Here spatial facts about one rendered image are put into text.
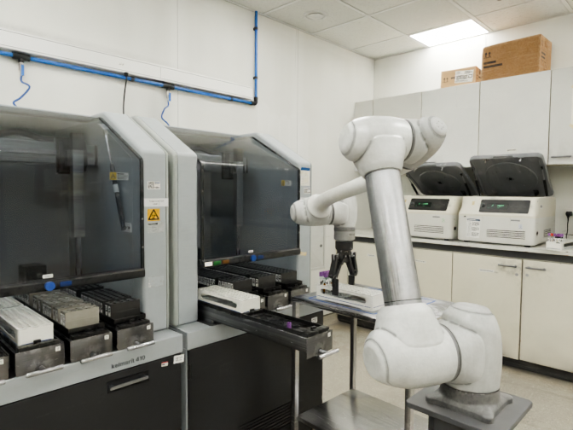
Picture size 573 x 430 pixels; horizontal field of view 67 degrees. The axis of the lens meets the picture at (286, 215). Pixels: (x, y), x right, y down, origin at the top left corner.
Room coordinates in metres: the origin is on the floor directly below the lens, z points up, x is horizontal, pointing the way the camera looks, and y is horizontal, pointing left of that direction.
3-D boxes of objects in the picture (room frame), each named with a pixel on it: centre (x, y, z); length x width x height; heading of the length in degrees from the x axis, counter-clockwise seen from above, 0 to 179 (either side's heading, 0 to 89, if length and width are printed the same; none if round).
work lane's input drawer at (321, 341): (1.67, 0.11, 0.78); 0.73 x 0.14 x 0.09; 46
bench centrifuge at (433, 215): (3.88, -1.34, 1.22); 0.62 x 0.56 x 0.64; 134
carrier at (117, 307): (1.57, 0.59, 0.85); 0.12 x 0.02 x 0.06; 136
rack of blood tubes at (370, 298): (1.82, -0.27, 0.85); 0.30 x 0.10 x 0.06; 44
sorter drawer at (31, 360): (1.52, 0.97, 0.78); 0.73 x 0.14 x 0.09; 46
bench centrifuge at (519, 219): (3.48, -1.76, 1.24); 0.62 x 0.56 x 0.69; 136
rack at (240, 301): (1.80, 0.24, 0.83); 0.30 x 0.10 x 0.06; 46
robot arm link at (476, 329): (1.20, -0.51, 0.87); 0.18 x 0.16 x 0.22; 110
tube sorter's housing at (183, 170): (2.33, 0.46, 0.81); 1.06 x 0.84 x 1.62; 46
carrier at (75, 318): (1.46, 0.70, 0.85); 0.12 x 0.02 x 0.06; 137
